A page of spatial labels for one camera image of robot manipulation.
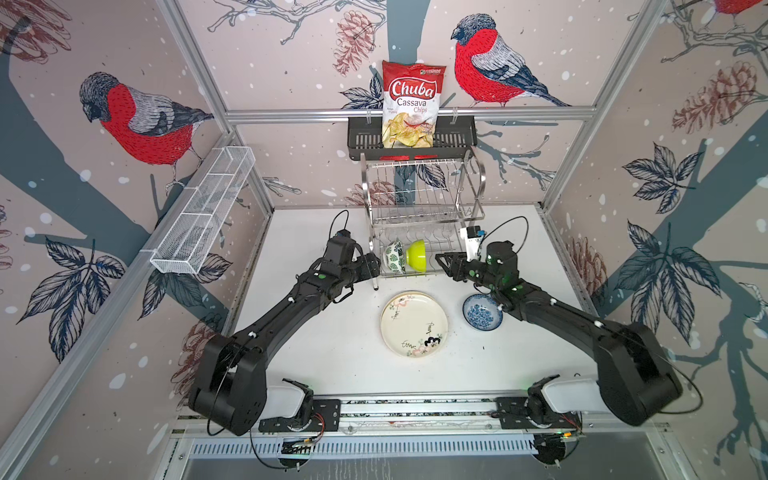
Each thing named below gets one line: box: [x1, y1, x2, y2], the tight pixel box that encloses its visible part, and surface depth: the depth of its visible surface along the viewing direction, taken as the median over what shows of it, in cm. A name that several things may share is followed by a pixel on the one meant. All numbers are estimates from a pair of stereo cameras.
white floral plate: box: [380, 290, 449, 359], surface depth 88 cm
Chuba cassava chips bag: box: [382, 60, 446, 149], surface depth 86 cm
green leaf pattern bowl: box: [383, 240, 406, 274], surface depth 92 cm
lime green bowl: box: [405, 239, 427, 273], surface depth 93 cm
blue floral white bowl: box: [462, 293, 503, 331], surface depth 92 cm
